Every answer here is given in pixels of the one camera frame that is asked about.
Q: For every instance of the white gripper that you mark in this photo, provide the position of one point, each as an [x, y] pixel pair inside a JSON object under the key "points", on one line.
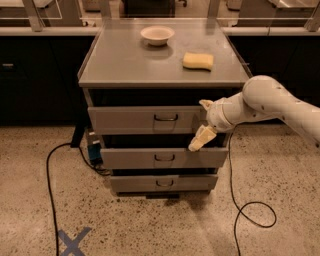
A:
{"points": [[216, 116]]}

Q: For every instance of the grey top drawer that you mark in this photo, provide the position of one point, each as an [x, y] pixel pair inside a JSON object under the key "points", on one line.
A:
{"points": [[146, 120]]}

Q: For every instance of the grey drawer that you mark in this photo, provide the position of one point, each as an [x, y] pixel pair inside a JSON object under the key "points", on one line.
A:
{"points": [[173, 183], [163, 158], [146, 120]]}

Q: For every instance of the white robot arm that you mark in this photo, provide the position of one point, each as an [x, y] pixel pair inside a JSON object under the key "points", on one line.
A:
{"points": [[262, 98]]}

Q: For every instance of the grey drawer cabinet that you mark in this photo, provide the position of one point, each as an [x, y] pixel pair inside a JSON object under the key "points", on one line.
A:
{"points": [[123, 70]]}

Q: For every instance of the grey bottom drawer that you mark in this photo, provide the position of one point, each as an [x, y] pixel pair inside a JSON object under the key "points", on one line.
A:
{"points": [[173, 183]]}

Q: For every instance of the grey middle drawer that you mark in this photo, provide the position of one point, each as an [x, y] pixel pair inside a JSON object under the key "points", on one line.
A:
{"points": [[163, 158]]}

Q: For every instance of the yellow sponge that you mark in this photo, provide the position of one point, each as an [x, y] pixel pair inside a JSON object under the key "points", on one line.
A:
{"points": [[198, 61]]}

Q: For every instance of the white bowl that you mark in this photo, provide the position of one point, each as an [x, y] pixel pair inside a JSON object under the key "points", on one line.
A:
{"points": [[157, 35]]}

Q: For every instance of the blue power box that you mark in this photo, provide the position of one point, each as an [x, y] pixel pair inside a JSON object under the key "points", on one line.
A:
{"points": [[93, 148]]}

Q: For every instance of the dark lab counter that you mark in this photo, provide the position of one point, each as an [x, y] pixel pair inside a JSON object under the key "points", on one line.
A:
{"points": [[39, 85]]}

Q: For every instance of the blue tape cross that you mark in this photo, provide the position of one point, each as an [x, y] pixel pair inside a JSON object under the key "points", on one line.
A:
{"points": [[72, 245]]}

